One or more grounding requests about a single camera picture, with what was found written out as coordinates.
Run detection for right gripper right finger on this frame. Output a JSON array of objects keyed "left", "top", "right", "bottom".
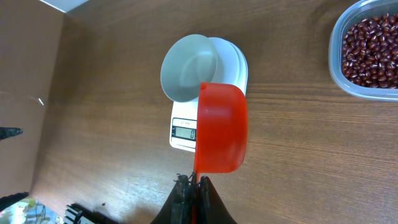
[{"left": 197, "top": 176, "right": 237, "bottom": 224}]

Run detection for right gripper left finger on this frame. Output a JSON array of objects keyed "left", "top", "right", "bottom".
[{"left": 151, "top": 173, "right": 197, "bottom": 224}]

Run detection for orange measuring scoop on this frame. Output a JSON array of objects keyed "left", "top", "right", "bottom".
[{"left": 191, "top": 82, "right": 249, "bottom": 224}]

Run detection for white digital kitchen scale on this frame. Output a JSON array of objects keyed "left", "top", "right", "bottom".
[{"left": 169, "top": 37, "right": 249, "bottom": 159}]

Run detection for white round bowl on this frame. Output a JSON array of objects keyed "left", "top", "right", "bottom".
[{"left": 160, "top": 34, "right": 223, "bottom": 102}]

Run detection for clear plastic container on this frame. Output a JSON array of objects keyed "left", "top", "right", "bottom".
[{"left": 328, "top": 0, "right": 397, "bottom": 101}]

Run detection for red adzuki beans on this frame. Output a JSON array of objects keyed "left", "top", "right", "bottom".
[{"left": 342, "top": 13, "right": 397, "bottom": 89}]

